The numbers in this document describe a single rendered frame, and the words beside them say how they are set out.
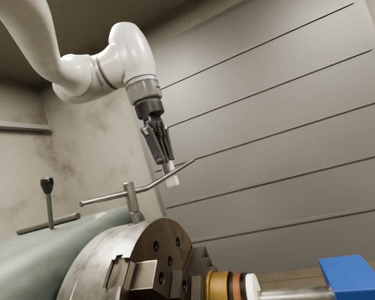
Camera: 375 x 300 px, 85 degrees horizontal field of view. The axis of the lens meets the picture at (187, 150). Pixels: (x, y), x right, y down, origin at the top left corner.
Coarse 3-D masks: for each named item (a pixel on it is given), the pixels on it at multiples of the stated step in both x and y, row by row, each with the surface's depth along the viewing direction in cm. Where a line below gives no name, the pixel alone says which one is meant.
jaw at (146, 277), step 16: (112, 272) 31; (128, 272) 30; (144, 272) 30; (160, 272) 31; (176, 272) 33; (112, 288) 29; (128, 288) 30; (144, 288) 29; (160, 288) 30; (176, 288) 31; (192, 288) 33
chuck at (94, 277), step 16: (128, 224) 43; (144, 224) 38; (160, 224) 42; (176, 224) 48; (112, 240) 37; (128, 240) 35; (144, 240) 36; (160, 240) 40; (176, 240) 46; (96, 256) 34; (112, 256) 33; (128, 256) 32; (144, 256) 35; (160, 256) 39; (176, 256) 44; (96, 272) 32; (80, 288) 31; (96, 288) 30
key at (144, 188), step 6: (186, 162) 58; (180, 168) 56; (168, 174) 52; (156, 180) 49; (162, 180) 50; (144, 186) 46; (150, 186) 47; (120, 192) 41; (126, 192) 42; (138, 192) 44; (90, 198) 37; (96, 198) 38; (102, 198) 38; (108, 198) 39; (114, 198) 40; (84, 204) 36; (90, 204) 37
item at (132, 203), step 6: (126, 186) 42; (132, 186) 43; (132, 192) 42; (126, 198) 42; (132, 198) 42; (132, 204) 42; (132, 210) 42; (138, 210) 42; (132, 216) 42; (138, 216) 42; (138, 222) 42
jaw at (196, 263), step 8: (192, 248) 50; (200, 248) 49; (192, 256) 47; (200, 256) 46; (208, 256) 50; (184, 264) 45; (192, 264) 44; (200, 264) 43; (208, 264) 43; (192, 272) 42; (200, 272) 41
